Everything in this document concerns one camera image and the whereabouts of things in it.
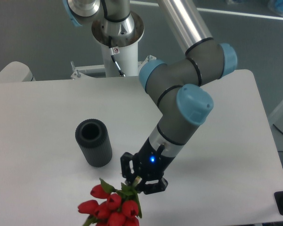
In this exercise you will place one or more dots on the dark grey ribbed vase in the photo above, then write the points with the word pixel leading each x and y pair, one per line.
pixel 93 139

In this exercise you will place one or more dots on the white metal base frame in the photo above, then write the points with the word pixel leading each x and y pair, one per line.
pixel 98 71

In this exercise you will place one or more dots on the red tulip bouquet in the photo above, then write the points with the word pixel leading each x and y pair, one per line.
pixel 111 206

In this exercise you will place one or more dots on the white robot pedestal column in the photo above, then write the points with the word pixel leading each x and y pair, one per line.
pixel 119 44

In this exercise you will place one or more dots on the blue plastic bag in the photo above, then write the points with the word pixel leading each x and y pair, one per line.
pixel 276 6

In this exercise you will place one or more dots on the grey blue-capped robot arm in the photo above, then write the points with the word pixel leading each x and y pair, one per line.
pixel 175 89

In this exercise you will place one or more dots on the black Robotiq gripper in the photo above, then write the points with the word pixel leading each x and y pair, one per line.
pixel 148 164

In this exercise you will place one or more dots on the white chair back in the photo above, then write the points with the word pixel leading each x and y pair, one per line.
pixel 16 72

